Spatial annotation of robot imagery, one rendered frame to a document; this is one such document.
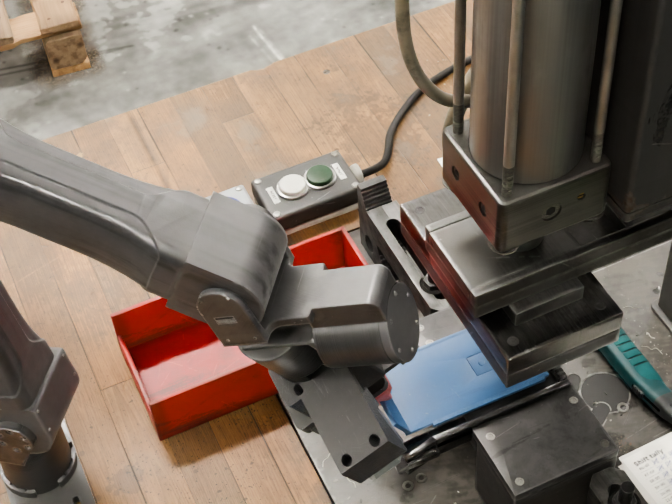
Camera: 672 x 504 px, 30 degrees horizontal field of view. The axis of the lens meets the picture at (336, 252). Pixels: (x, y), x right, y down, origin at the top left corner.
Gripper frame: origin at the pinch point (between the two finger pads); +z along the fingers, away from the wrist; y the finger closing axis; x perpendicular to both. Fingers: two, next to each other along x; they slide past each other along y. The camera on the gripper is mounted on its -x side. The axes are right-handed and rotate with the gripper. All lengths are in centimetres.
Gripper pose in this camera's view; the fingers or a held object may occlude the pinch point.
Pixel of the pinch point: (380, 392)
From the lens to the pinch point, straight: 107.3
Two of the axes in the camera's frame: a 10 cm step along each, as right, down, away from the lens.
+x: -4.3, -7.3, 5.4
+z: 4.5, 3.5, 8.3
